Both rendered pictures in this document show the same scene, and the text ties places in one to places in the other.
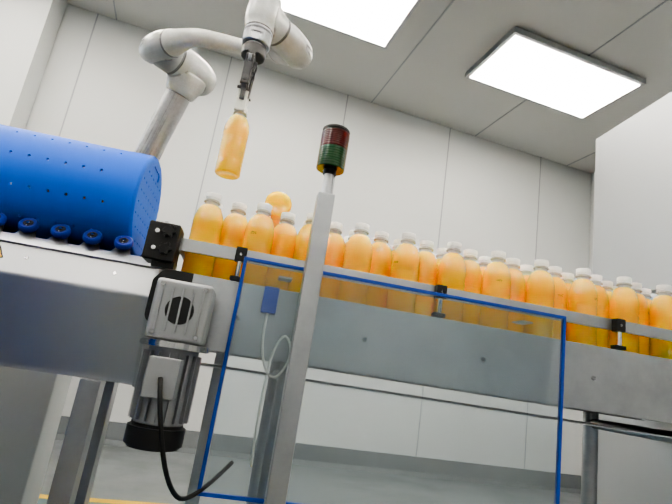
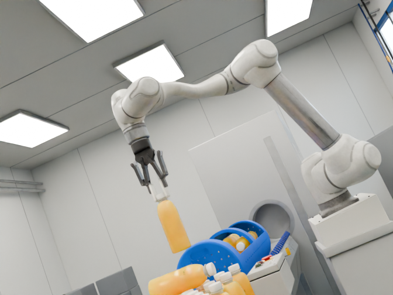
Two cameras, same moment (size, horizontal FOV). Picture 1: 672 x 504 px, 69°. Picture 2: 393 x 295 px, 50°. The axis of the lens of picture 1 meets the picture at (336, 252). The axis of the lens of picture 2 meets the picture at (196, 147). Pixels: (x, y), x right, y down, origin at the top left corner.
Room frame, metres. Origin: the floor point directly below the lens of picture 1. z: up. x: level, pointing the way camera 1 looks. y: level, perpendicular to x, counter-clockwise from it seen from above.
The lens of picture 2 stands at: (2.11, -1.01, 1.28)
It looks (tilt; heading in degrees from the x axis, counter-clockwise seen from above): 10 degrees up; 112
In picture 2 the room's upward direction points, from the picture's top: 23 degrees counter-clockwise
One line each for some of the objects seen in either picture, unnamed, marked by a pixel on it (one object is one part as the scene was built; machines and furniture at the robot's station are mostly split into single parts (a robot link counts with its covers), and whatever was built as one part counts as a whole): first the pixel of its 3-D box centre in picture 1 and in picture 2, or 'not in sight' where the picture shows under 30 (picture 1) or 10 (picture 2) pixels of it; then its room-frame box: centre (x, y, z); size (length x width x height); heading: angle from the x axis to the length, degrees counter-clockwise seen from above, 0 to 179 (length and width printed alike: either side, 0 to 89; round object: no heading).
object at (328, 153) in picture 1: (331, 160); not in sight; (1.02, 0.04, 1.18); 0.06 x 0.06 x 0.05
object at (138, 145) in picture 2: (252, 60); (144, 153); (1.35, 0.35, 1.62); 0.08 x 0.07 x 0.09; 7
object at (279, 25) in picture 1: (266, 14); (127, 108); (1.36, 0.34, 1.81); 0.13 x 0.11 x 0.16; 144
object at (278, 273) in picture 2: not in sight; (272, 277); (1.64, 0.31, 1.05); 0.20 x 0.10 x 0.10; 98
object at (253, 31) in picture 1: (256, 40); (137, 135); (1.35, 0.35, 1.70); 0.09 x 0.09 x 0.06
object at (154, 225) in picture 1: (163, 247); not in sight; (1.13, 0.40, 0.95); 0.10 x 0.07 x 0.10; 8
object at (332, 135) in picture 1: (334, 141); not in sight; (1.02, 0.04, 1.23); 0.06 x 0.06 x 0.04
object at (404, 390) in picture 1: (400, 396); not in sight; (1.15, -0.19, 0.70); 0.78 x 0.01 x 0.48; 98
